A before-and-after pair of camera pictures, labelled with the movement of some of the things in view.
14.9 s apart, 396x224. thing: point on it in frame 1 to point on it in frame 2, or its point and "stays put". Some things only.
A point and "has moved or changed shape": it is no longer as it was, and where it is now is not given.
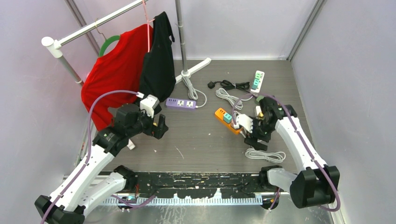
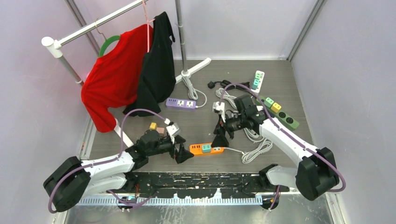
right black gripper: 252,139 to 220,140
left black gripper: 157,131 to 182,154
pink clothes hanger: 148,24 stays put
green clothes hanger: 106,42 stays put
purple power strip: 181,103 stays put
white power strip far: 257,81 stays put
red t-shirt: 117,68 stays put
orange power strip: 219,115 has moved or changed shape
